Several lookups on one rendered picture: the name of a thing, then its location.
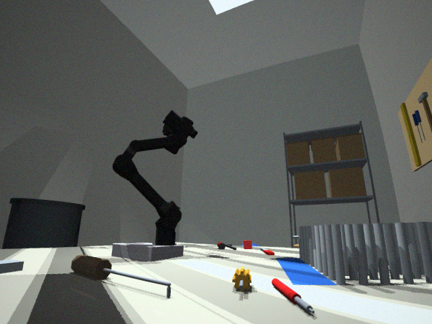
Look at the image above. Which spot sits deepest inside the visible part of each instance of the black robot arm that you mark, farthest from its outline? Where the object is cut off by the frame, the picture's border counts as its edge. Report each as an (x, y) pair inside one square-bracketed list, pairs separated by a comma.
[(176, 131)]

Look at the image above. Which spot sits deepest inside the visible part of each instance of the blue tape strip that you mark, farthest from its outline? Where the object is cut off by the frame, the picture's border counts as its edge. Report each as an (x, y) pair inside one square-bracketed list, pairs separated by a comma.
[(300, 273)]

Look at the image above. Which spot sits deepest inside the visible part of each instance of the red-handled screwdriver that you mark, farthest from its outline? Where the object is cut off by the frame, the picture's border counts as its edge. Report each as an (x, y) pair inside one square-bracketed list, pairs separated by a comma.
[(292, 295)]

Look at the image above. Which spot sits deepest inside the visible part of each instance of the red cube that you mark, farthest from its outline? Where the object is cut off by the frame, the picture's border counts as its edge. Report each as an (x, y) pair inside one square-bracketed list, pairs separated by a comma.
[(247, 244)]

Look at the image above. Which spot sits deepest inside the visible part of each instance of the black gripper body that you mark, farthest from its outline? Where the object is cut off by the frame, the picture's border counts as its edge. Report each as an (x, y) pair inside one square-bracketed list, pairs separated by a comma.
[(186, 120)]

